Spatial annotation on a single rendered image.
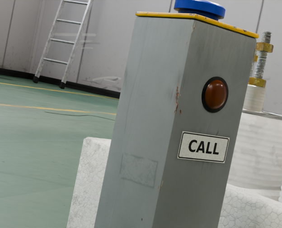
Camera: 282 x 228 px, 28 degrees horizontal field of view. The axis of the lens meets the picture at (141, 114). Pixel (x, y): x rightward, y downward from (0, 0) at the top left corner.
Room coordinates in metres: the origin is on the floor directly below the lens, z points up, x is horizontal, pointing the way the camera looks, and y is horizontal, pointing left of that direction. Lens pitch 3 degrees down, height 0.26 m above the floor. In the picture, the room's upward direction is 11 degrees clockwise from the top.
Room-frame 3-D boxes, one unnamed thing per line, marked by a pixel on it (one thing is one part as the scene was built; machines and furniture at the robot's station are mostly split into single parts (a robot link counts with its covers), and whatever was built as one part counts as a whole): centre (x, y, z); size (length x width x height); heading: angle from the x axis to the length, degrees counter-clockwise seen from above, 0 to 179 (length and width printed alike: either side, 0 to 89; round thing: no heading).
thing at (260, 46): (0.61, -0.12, 0.32); 0.02 x 0.02 x 0.01; 66
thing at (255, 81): (0.61, -0.12, 0.29); 0.02 x 0.02 x 0.01; 66
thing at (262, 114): (0.61, -0.12, 0.25); 0.08 x 0.08 x 0.01
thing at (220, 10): (0.45, -0.03, 0.32); 0.04 x 0.04 x 0.02
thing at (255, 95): (0.61, -0.12, 0.26); 0.02 x 0.02 x 0.03
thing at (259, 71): (0.61, -0.12, 0.30); 0.01 x 0.01 x 0.08
